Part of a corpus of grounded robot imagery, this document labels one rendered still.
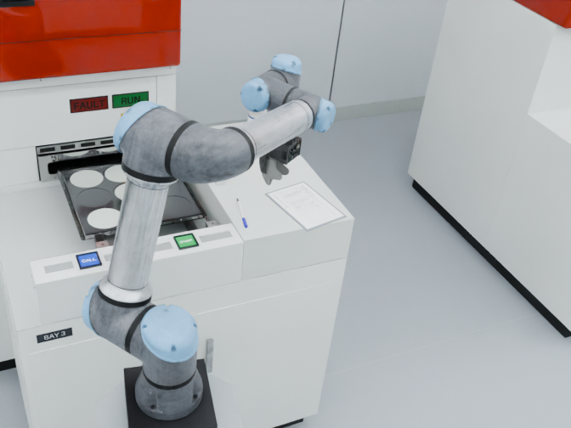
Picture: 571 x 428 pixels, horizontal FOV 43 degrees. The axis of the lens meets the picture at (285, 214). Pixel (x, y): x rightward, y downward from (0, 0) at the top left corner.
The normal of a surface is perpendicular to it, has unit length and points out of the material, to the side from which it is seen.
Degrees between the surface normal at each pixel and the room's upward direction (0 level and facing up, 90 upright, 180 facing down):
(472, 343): 0
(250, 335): 90
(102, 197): 0
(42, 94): 90
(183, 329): 10
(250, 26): 90
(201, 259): 90
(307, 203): 0
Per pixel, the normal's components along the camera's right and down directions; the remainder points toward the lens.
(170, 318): 0.22, -0.71
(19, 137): 0.42, 0.56
